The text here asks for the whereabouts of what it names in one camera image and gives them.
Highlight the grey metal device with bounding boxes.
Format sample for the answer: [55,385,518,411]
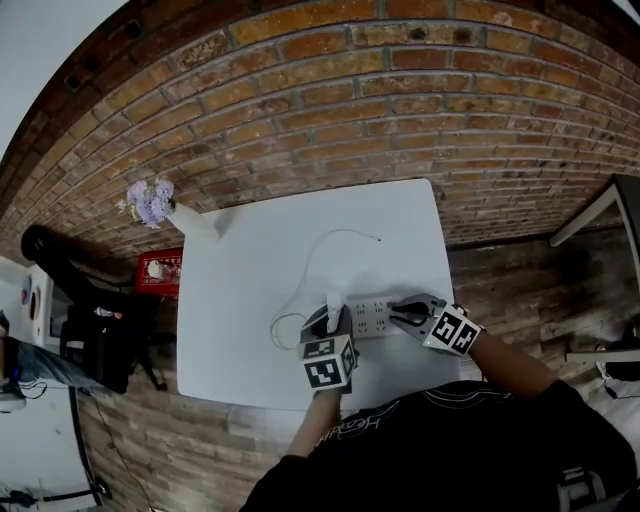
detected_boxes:
[557,467,609,512]

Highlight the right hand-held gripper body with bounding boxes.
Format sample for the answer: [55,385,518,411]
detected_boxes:
[422,298,485,358]

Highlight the white cabinet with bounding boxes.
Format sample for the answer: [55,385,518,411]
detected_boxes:
[0,257,71,351]

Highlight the purple flower bouquet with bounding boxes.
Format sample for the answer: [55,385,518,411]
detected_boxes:
[115,178,177,230]

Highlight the person's left forearm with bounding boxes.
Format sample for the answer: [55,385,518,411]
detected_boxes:
[284,387,347,460]

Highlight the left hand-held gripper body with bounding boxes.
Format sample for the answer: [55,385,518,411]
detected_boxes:
[298,333,361,395]

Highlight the red box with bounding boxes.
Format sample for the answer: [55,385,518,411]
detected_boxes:
[135,248,185,301]

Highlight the black bag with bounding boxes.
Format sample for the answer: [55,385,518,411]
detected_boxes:
[20,224,136,296]

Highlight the person's right forearm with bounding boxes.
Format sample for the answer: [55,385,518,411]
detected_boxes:
[468,331,570,402]

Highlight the white charger with cable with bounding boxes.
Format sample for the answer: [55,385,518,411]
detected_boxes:
[269,228,384,352]

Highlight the white power strip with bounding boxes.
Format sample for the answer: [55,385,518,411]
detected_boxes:
[344,294,402,341]

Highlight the dark table with white frame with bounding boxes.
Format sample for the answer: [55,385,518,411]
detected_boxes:
[548,173,640,367]

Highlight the white vase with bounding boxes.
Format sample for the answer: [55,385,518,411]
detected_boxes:
[166,202,222,242]

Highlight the white desk with black edge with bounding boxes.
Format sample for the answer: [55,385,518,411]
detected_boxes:
[0,379,102,504]

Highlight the person's black shirt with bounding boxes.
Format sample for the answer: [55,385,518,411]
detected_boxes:
[239,379,639,512]

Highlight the black office chair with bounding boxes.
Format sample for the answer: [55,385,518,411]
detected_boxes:
[59,294,169,397]

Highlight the black thin cable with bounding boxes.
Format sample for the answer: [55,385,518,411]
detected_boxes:
[91,394,157,512]

